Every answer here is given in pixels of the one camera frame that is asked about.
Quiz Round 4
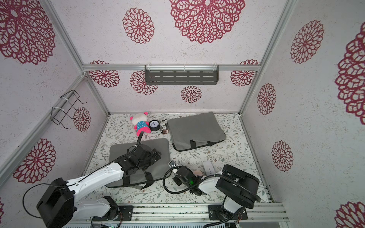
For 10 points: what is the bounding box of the pink computer mouse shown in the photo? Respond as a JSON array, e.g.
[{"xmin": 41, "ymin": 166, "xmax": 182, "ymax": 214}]
[{"xmin": 193, "ymin": 170, "xmax": 204, "ymax": 177}]

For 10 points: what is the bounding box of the grey laptop bag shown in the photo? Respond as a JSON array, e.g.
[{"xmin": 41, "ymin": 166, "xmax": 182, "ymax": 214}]
[
  {"xmin": 106, "ymin": 138, "xmax": 171, "ymax": 190},
  {"xmin": 167, "ymin": 112, "xmax": 226, "ymax": 152}
]

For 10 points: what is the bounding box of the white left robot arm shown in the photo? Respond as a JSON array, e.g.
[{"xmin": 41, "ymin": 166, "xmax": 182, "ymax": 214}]
[{"xmin": 36, "ymin": 145, "xmax": 161, "ymax": 228}]

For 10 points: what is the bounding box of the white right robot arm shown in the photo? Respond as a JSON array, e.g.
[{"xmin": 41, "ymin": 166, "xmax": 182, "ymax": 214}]
[{"xmin": 163, "ymin": 161, "xmax": 261, "ymax": 221}]

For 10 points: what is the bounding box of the white computer mouse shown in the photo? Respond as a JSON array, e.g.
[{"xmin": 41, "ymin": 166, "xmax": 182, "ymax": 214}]
[{"xmin": 203, "ymin": 161, "xmax": 216, "ymax": 176}]

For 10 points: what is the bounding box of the black round gauge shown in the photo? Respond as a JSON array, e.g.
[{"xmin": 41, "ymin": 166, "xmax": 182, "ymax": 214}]
[{"xmin": 149, "ymin": 120, "xmax": 161, "ymax": 132}]

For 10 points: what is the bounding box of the flag patterned can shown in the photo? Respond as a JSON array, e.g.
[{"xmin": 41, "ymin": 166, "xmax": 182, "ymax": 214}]
[{"xmin": 160, "ymin": 119, "xmax": 169, "ymax": 135}]

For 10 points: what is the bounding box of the pink white plush toy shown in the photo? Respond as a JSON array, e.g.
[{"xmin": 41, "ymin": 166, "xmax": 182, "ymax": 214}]
[{"xmin": 130, "ymin": 112, "xmax": 152, "ymax": 136}]

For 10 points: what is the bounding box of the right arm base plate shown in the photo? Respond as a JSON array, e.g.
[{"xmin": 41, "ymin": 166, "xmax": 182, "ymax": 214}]
[{"xmin": 208, "ymin": 204, "xmax": 248, "ymax": 221}]

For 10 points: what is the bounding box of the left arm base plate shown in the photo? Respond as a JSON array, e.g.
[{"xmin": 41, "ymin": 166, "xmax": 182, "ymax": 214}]
[{"xmin": 116, "ymin": 205, "xmax": 134, "ymax": 222}]

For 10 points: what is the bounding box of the dark grey wall shelf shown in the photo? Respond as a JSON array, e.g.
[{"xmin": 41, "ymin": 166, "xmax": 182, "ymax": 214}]
[{"xmin": 144, "ymin": 65, "xmax": 219, "ymax": 86}]

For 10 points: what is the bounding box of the black wire wall rack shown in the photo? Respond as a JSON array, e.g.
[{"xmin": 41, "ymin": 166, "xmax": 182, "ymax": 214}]
[{"xmin": 50, "ymin": 90, "xmax": 87, "ymax": 130}]

